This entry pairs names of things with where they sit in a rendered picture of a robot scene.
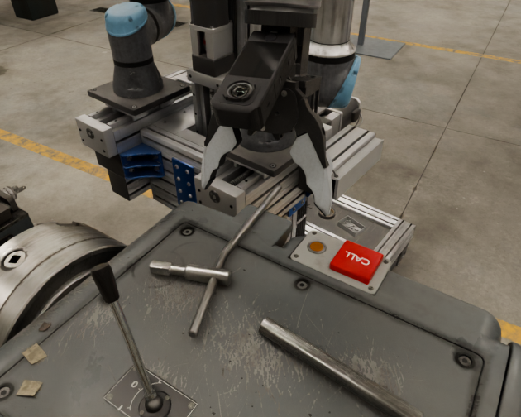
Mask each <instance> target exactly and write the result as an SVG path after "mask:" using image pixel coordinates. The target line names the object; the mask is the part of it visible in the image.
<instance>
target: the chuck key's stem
mask: <svg viewBox="0 0 521 417"><path fill-rule="evenodd" d="M150 270H151V273H155V274H161V275H166V276H170V274H171V275H177V276H184V277H185V279H186V280H194V281H200V282H205V283H208V282H209V279H210V278H215V279H216V280H217V285H226V286H229V285H230V284H231V280H232V272H231V271H230V270H225V269H219V268H214V267H208V266H198V265H192V264H188V265H187V266H179V265H173V264H172V262H167V261H157V260H153V261H152V262H151V264H150Z"/></svg>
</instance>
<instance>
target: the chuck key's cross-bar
mask: <svg viewBox="0 0 521 417"><path fill-rule="evenodd" d="M281 190H282V187H281V185H276V186H275V187H274V189H273V190H272V191H271V192H270V193H269V195H268V196H267V197H266V198H265V200H264V201H263V202H262V203H261V204H260V206H259V207H258V208H257V209H256V211H255V212H254V213H253V214H252V215H251V216H250V217H249V218H248V219H247V221H246V222H245V223H244V224H243V226H242V227H241V228H240V229H239V231H238V232H237V233H236V234H235V236H234V237H233V238H232V239H231V241H230V242H229V243H228V244H227V245H226V246H225V247H224V248H223V249H222V251H221V253H220V255H219V257H218V259H217V263H216V265H215V267H214V268H219V269H223V267H224V265H225V262H226V260H227V257H228V255H229V254H230V253H231V252H232V250H233V249H234V248H235V246H236V245H237V244H238V243H239V241H241V240H242V238H243V237H244V236H245V235H246V233H247V232H248V231H249V229H250V228H251V227H252V225H253V224H254V223H255V222H256V220H257V219H258V218H259V217H260V216H261V215H262V214H263V212H264V211H265V210H266V208H267V207H268V206H269V205H270V203H271V202H272V201H273V200H274V198H275V197H276V196H277V194H278V193H279V192H280V191H281ZM216 286H217V280H216V279H215V278H210V279H209V282H208V285H207V287H206V290H205V291H204V294H203V298H202V299H201V302H200V304H199V306H198V309H197V312H196V314H195V316H194V320H193V322H192V324H191V326H190V329H189V332H188V334H189V336H190V337H192V338H196V337H197V336H198V332H199V330H200V328H201V325H202V323H203V319H204V317H205V314H206V313H207V310H208V306H209V304H210V301H211V299H212V297H213V293H214V291H215V289H216Z"/></svg>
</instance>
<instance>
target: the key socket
mask: <svg viewBox="0 0 521 417"><path fill-rule="evenodd" d="M25 257H26V253H25V252H22V251H18V252H13V253H11V254H10V255H9V256H7V258H6V259H5V261H4V266H5V267H6V268H13V267H15V266H18V265H19V264H21V263H22V262H23V261H24V259H25Z"/></svg>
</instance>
